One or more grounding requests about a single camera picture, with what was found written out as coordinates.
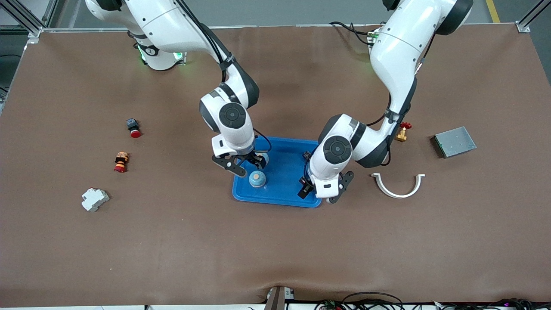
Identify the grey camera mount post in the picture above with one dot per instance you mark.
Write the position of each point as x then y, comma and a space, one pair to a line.
277, 299

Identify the black cylindrical capacitor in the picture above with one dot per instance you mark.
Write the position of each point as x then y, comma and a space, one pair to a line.
306, 186
306, 155

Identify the light blue call bell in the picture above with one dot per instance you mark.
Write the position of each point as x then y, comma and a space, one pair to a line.
265, 159
257, 181

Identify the grey metal box module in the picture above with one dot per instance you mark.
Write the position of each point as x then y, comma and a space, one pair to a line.
454, 142

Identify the white circuit breaker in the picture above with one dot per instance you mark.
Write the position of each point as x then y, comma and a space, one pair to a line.
94, 200

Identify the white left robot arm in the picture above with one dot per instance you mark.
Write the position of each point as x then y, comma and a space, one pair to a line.
396, 47

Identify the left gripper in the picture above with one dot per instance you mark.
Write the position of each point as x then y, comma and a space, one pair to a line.
306, 186

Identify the red yellow emergency stop button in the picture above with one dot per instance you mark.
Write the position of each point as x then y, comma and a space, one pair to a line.
121, 162

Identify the silver table edge rail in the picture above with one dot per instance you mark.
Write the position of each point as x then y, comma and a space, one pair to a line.
280, 26

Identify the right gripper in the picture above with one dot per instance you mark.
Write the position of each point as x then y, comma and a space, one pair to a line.
254, 159

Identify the blue plastic tray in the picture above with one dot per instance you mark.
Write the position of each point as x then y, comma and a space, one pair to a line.
280, 189

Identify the red push button dark body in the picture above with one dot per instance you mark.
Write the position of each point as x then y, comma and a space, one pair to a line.
134, 128

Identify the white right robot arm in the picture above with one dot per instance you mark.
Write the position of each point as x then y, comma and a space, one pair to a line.
172, 26

